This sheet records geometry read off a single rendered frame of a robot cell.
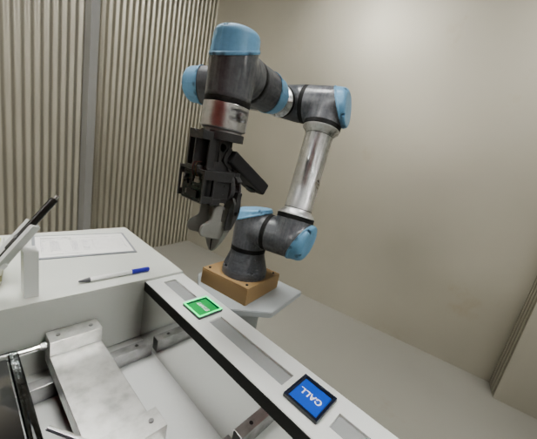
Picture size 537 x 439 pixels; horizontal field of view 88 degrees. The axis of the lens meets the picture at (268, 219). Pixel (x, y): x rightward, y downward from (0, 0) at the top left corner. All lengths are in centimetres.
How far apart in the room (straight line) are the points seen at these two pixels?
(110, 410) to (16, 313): 23
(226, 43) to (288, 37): 263
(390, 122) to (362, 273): 127
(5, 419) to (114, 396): 12
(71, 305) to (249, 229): 48
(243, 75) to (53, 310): 52
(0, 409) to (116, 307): 23
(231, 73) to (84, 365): 53
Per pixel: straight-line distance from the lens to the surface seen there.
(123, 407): 54
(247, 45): 48
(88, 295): 65
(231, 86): 46
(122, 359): 67
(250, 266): 89
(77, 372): 60
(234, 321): 57
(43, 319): 65
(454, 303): 258
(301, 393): 47
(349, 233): 256
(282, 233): 81
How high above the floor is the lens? 128
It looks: 13 degrees down
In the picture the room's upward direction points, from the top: 11 degrees clockwise
